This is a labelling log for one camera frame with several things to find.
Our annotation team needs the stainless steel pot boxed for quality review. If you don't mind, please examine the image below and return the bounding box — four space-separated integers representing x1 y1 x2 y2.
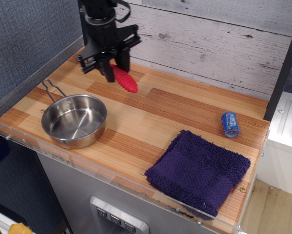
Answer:
41 79 107 149

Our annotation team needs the white side cabinet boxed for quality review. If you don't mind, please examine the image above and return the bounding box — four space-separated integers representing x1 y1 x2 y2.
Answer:
256 92 292 194

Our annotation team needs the black vertical post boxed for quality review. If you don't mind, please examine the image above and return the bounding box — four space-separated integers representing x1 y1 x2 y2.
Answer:
78 0 89 48
263 40 292 121

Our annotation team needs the silver toy fridge cabinet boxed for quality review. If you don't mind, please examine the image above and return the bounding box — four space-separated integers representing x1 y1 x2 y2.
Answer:
38 153 241 234

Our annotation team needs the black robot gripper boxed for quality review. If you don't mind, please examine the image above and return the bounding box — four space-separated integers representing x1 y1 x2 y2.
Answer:
77 20 140 82

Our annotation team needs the black and yellow object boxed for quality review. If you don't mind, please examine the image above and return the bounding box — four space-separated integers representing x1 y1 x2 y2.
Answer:
0 223 34 234

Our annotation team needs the black vertical post right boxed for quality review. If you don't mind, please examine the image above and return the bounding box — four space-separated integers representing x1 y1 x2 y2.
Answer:
263 40 292 121

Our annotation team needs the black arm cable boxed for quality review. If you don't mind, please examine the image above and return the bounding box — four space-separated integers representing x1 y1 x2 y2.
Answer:
114 0 132 23

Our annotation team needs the red handled metal spoon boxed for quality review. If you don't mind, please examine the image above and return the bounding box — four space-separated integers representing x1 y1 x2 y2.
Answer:
111 64 138 93

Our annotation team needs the small blue mentos can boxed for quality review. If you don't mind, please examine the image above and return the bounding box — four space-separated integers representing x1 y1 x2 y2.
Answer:
221 112 239 138

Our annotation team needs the purple terry cloth towel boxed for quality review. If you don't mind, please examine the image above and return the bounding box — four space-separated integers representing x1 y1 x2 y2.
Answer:
145 130 251 216

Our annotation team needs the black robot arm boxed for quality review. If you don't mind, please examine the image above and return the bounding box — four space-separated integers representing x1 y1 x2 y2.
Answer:
76 0 141 82

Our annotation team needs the black vertical post left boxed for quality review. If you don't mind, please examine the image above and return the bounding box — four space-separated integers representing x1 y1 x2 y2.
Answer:
78 0 89 48

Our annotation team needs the silver dispenser button panel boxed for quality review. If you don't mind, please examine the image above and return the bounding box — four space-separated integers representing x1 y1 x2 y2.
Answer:
90 196 150 234

